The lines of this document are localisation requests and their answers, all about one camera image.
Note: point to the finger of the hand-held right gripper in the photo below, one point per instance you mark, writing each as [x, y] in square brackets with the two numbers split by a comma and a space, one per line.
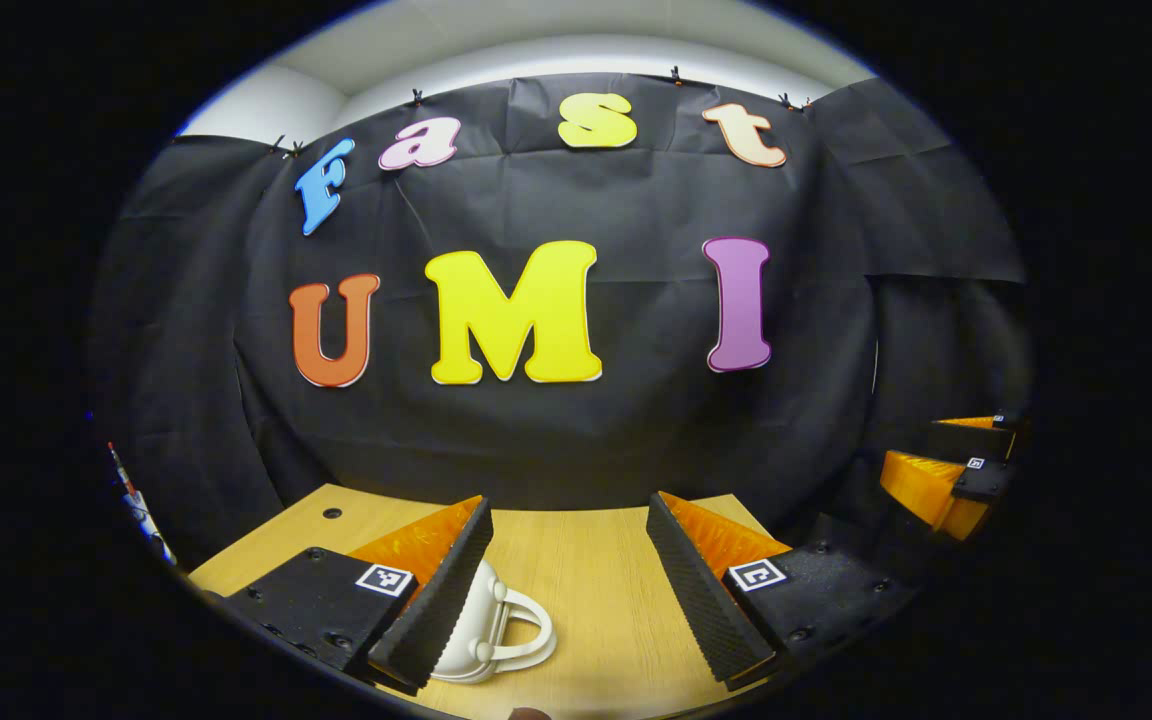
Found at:
[981, 480]
[971, 440]

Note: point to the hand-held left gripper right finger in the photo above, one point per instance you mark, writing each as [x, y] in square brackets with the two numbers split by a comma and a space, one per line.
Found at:
[701, 600]

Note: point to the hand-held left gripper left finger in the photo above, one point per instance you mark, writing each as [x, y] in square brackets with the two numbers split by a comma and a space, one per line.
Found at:
[446, 600]

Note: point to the white suitcase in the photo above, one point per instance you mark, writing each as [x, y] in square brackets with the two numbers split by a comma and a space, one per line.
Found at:
[471, 640]

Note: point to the black backdrop cloth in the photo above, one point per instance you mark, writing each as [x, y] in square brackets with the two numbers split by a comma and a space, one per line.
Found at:
[586, 440]

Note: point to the white power strip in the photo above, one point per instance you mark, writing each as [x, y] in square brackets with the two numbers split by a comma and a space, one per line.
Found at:
[136, 500]

